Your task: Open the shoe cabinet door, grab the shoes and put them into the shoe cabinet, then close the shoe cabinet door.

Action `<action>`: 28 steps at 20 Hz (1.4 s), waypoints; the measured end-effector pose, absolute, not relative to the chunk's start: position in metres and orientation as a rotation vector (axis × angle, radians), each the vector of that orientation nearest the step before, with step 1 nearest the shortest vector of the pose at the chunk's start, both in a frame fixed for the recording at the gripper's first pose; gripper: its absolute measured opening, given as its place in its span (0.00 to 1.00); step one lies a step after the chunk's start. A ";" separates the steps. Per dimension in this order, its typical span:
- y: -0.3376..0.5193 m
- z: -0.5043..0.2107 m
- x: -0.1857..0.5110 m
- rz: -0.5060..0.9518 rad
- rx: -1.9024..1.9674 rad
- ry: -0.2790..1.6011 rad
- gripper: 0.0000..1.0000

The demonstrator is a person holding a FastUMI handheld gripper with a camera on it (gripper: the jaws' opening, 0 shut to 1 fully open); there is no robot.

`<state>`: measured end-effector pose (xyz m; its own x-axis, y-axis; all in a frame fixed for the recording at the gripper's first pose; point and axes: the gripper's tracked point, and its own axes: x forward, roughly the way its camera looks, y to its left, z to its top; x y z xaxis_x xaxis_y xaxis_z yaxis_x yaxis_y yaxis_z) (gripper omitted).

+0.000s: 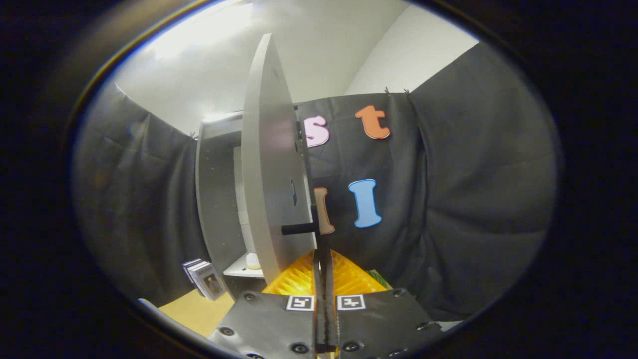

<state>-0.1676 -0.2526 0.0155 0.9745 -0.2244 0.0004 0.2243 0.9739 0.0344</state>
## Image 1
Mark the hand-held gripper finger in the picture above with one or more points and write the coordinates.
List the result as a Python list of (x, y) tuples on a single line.
[(329, 299), (319, 299)]

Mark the cabinet shelf board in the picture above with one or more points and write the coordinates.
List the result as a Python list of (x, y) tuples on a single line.
[(239, 271)]

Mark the grey shoe cabinet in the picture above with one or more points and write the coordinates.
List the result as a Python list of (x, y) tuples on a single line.
[(217, 199)]

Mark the white shoe cabinet door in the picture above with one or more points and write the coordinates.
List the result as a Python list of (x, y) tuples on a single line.
[(269, 174)]

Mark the blue cover book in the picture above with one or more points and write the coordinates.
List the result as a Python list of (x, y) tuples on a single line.
[(188, 267)]

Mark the grey cover book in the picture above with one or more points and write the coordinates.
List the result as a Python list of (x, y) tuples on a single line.
[(210, 281)]

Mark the green striped object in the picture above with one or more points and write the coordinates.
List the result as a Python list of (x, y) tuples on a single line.
[(380, 280)]

